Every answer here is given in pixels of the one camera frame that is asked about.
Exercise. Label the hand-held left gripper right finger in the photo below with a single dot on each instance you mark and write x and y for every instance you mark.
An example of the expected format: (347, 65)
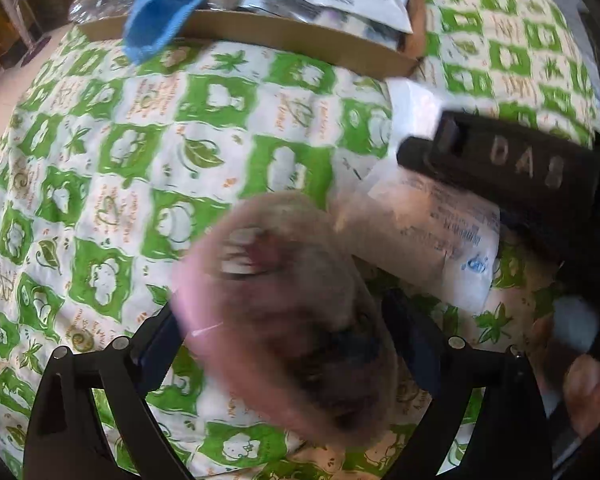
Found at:
(420, 355)

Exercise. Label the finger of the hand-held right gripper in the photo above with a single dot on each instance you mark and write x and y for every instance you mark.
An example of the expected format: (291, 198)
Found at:
(415, 152)

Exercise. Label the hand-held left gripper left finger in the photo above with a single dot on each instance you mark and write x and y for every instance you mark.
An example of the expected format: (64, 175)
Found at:
(155, 355)

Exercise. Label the white printed plastic bag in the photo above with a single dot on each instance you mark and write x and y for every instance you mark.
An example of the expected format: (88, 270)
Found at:
(430, 220)

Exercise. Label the pink cartoon pencil pouch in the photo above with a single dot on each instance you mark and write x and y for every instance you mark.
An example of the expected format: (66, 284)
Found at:
(280, 310)

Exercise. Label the shallow cardboard box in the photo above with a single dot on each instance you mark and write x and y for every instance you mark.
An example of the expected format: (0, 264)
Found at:
(280, 35)

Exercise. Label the blue towel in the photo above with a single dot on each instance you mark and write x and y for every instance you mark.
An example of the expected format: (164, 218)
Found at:
(165, 5)

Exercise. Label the person's right hand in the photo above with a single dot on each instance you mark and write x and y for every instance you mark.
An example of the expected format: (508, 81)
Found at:
(590, 390)

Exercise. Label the green and white printed blanket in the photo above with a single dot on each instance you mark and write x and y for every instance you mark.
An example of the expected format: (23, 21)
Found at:
(130, 160)

